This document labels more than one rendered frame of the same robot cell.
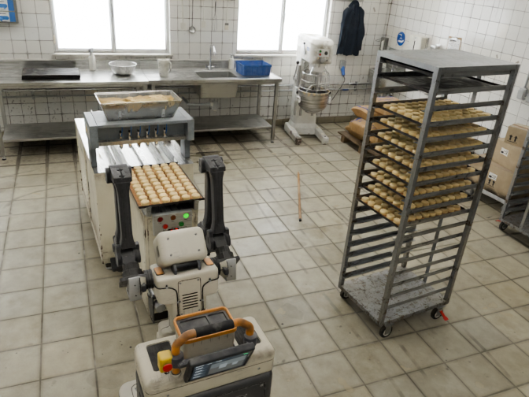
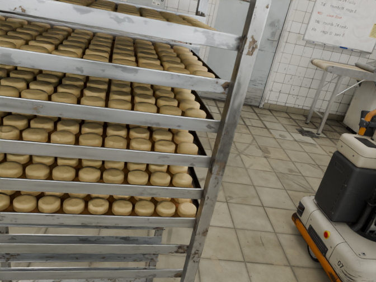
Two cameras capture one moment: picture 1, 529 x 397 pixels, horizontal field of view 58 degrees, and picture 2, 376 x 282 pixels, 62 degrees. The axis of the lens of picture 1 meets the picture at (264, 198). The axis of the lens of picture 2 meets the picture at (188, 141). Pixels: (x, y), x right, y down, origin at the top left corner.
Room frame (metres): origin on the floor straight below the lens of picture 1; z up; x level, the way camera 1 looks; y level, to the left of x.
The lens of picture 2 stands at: (3.56, -0.53, 1.39)
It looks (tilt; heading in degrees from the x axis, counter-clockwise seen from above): 24 degrees down; 194
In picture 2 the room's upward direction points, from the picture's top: 12 degrees clockwise
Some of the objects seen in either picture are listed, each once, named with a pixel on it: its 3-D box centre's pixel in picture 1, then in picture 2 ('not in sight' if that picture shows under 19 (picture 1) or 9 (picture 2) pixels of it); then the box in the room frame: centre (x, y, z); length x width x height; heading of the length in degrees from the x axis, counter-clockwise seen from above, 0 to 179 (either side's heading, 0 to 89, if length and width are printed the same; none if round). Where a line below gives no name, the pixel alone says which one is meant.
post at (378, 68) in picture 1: (358, 183); (209, 195); (2.93, -0.61, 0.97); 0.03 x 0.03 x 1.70; 30
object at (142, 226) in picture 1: (159, 238); not in sight; (2.88, 0.71, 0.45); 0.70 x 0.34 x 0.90; 27
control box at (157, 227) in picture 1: (172, 222); not in sight; (2.56, 0.55, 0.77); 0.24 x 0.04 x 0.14; 117
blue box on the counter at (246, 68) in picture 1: (253, 68); not in sight; (6.50, 0.29, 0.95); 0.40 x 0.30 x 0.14; 116
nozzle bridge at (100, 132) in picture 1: (140, 138); not in sight; (3.33, 0.94, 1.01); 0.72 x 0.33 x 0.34; 117
